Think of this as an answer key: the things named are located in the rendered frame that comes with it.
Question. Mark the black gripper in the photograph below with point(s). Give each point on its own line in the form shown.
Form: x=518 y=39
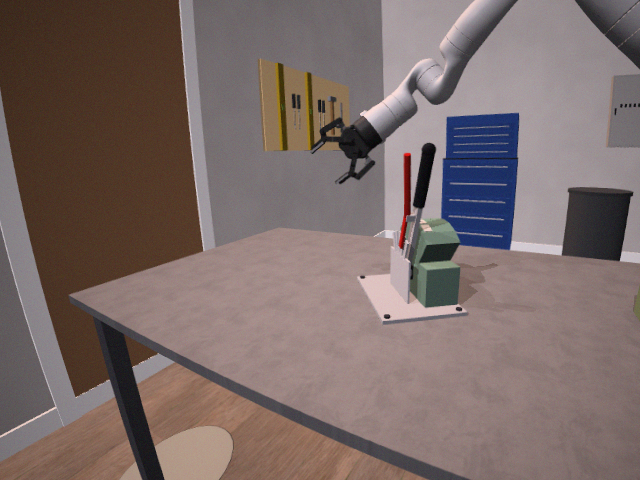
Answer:
x=352 y=144

